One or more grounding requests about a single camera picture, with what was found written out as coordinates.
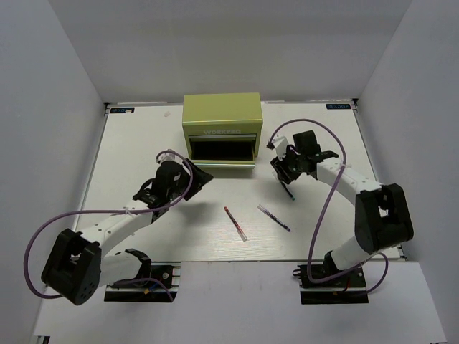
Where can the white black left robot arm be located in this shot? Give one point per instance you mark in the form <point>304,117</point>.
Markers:
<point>82,261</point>

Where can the red gel pen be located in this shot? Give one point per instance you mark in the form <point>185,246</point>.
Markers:
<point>237,226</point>

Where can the left blue table label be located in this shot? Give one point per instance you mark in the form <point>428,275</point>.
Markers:
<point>122,110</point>

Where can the green gel pen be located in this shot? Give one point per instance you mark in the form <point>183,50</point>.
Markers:
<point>289,193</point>

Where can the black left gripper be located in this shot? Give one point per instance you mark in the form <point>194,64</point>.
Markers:
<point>201,178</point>

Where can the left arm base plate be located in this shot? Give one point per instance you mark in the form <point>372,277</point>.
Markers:
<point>161,285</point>

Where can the blue table label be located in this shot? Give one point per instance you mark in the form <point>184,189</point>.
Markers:
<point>338,106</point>
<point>122,110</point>

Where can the right blue table label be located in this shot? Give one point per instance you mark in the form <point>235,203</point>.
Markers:
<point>338,106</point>

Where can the green metal tool chest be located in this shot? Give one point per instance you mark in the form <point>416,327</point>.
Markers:
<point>222,114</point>

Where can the purple gel pen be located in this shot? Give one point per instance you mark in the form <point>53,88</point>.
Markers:
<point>273,217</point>

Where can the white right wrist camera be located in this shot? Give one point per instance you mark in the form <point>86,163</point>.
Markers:
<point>279,144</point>

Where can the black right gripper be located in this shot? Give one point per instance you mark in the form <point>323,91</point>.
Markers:
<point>281,168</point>

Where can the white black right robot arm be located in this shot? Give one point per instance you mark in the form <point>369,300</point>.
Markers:
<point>381,215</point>

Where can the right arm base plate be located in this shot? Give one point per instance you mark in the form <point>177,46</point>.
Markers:
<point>349,289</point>

